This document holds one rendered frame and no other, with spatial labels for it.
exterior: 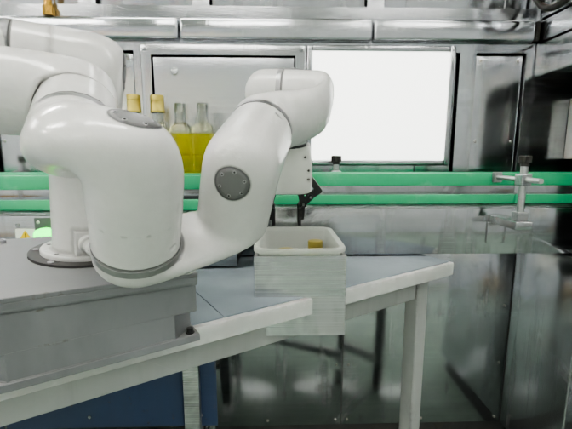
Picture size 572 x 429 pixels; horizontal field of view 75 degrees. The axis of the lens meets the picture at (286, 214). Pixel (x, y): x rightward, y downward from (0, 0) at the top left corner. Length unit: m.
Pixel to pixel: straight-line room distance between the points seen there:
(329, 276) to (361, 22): 0.77
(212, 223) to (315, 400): 1.07
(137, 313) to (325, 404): 1.00
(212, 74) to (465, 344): 1.17
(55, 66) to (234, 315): 0.43
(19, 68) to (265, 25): 0.80
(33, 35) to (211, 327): 0.46
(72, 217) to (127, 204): 0.27
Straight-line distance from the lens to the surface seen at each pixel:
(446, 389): 1.51
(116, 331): 0.54
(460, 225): 1.07
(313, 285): 0.71
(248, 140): 0.38
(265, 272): 0.70
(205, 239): 0.42
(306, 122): 0.52
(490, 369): 1.53
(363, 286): 0.80
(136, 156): 0.31
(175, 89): 1.18
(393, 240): 1.01
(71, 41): 0.59
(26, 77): 0.49
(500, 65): 1.37
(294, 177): 0.73
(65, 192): 0.59
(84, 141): 0.31
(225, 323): 0.64
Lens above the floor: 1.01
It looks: 9 degrees down
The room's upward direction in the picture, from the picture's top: straight up
